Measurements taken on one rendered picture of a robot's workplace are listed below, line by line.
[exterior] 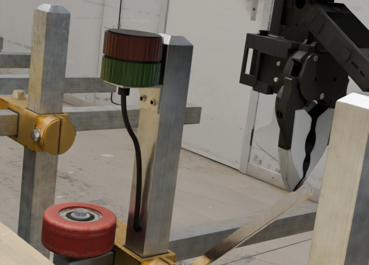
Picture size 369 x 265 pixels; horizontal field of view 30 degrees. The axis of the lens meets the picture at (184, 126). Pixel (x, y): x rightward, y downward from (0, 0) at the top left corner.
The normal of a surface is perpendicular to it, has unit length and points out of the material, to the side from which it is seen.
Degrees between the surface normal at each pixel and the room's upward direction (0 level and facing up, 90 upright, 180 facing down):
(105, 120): 90
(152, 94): 90
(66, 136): 90
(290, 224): 90
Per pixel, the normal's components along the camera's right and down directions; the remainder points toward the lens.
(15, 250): 0.12, -0.97
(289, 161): -0.03, 0.56
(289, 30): -0.76, 0.04
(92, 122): 0.64, 0.25
